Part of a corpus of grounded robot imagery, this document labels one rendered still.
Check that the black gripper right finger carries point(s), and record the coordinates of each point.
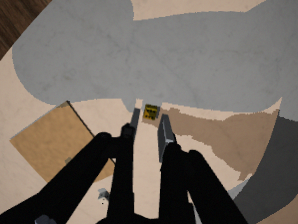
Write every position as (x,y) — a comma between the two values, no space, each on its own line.
(211,200)

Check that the yellow die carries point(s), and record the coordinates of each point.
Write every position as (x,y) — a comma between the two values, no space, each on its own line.
(150,112)

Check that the brown square mat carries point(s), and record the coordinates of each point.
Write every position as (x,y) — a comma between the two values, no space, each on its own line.
(53,140)

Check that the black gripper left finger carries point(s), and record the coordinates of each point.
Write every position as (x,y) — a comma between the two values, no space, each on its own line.
(58,199)

